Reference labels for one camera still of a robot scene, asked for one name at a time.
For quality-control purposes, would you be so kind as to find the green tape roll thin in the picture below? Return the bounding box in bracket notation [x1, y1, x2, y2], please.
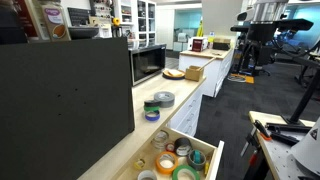
[143, 105, 161, 113]

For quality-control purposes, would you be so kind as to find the blue tape roll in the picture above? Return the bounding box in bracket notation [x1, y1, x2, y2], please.
[144, 109, 161, 122]

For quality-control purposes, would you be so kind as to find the white drawer cabinet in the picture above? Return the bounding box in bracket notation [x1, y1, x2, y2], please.
[166, 84, 206, 138]

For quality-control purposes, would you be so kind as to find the clear tape roll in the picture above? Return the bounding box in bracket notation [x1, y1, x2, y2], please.
[151, 130, 170, 150]

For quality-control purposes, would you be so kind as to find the black tape roll white core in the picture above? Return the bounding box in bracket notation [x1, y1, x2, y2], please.
[174, 137, 193, 157]

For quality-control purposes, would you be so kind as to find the small red tape roll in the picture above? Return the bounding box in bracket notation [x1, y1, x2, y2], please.
[165, 142, 176, 155]

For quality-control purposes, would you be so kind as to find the small teal tape roll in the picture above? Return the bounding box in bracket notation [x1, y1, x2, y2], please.
[193, 150, 202, 165]

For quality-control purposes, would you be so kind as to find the small yellow tape roll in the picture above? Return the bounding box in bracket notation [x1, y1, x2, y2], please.
[133, 158, 146, 170]

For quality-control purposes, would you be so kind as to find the grey tape roll small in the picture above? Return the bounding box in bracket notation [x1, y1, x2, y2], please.
[186, 149, 208, 172]

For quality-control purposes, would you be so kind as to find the large green tape roll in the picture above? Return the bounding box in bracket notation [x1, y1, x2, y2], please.
[172, 164, 201, 180]

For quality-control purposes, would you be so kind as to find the open wooden drawer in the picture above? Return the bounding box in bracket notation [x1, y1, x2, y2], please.
[112, 126, 225, 180]

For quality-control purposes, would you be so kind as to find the dark plate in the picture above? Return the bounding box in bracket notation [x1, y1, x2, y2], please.
[162, 68, 186, 81]

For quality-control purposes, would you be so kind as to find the bread slice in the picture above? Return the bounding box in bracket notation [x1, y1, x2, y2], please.
[167, 69, 184, 78]

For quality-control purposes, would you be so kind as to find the small wooden box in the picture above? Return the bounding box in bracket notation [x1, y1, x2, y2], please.
[184, 65, 205, 82]

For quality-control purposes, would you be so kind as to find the wooden stick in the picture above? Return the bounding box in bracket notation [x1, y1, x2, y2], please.
[199, 57, 217, 70]

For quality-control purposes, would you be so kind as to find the white island cabinet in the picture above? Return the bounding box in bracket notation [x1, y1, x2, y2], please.
[178, 48, 235, 98]

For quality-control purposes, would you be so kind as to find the red and white box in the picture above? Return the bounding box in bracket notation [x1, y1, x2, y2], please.
[191, 37, 209, 53]

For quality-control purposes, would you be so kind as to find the white shelving unit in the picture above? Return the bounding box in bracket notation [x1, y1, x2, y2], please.
[113, 0, 158, 48]

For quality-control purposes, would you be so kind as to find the black bowl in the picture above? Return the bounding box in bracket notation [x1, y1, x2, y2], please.
[67, 26, 100, 41]

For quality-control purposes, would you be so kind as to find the black metal tool chest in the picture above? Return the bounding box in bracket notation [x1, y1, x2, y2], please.
[0, 37, 136, 180]

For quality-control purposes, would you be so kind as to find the black clamp orange tip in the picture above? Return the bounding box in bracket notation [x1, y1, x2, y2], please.
[253, 119, 273, 142]

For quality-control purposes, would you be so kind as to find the black chalkboard sign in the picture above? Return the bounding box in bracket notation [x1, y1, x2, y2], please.
[67, 7, 91, 27]

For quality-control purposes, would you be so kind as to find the beige food package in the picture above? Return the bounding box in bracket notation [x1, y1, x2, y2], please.
[41, 1, 72, 42]

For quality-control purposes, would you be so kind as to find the black metal bar clamp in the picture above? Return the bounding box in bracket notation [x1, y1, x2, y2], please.
[265, 122, 313, 147]

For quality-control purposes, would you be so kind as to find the black monitor stand pole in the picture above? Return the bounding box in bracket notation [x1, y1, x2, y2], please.
[281, 64, 320, 126]

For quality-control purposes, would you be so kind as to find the large grey duct tape roll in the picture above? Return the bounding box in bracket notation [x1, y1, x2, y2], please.
[153, 91, 176, 109]

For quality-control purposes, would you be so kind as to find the red handled clamp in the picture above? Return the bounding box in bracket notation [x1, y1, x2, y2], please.
[240, 126, 266, 180]

